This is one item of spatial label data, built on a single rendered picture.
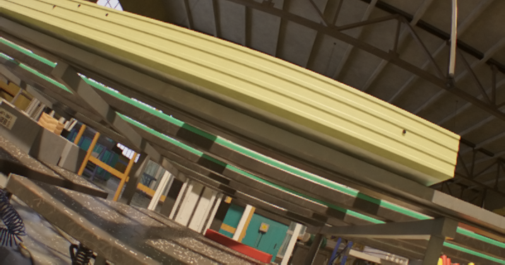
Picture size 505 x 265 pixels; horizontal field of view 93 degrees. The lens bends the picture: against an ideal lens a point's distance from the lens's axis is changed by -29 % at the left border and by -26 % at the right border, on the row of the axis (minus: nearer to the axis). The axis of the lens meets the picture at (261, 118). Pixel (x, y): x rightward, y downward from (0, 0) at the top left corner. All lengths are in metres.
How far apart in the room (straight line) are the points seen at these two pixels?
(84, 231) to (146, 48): 0.31
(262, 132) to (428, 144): 0.24
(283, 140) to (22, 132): 0.85
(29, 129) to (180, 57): 0.71
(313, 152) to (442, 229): 0.27
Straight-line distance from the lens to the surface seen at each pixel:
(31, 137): 1.05
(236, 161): 0.69
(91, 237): 0.52
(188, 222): 2.74
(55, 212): 0.56
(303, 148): 0.45
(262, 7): 9.31
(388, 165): 0.50
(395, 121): 0.46
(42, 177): 0.87
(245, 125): 0.45
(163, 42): 0.49
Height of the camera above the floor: 0.71
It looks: 19 degrees up
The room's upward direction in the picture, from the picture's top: 23 degrees clockwise
